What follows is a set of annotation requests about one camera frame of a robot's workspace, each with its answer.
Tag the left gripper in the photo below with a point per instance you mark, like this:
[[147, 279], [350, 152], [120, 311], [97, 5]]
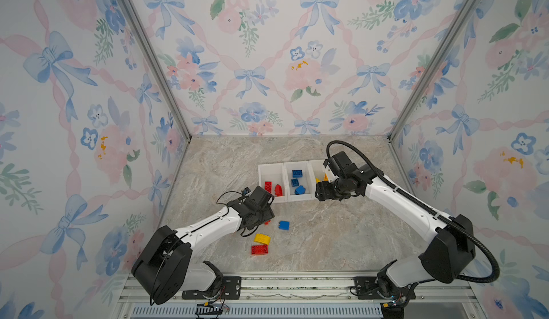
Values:
[[269, 212]]

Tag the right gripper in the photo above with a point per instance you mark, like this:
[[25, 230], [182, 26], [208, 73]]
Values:
[[322, 193]]

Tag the long red lego brick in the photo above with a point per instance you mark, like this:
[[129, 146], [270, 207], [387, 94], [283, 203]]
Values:
[[268, 186]]

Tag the yellow lego brick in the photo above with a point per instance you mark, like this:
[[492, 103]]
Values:
[[262, 239]]

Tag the red lego brick front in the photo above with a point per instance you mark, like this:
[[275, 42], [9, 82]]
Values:
[[259, 250]]

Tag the white three-compartment bin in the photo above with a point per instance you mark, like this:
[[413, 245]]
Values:
[[281, 174]]

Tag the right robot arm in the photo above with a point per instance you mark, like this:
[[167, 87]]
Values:
[[448, 250]]

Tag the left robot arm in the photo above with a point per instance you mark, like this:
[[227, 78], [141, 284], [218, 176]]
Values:
[[165, 266]]

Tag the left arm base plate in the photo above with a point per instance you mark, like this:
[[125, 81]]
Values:
[[226, 288]]

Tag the aluminium mounting rail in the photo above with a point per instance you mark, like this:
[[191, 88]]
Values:
[[303, 295]]

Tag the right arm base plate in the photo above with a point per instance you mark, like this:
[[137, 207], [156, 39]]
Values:
[[370, 288]]

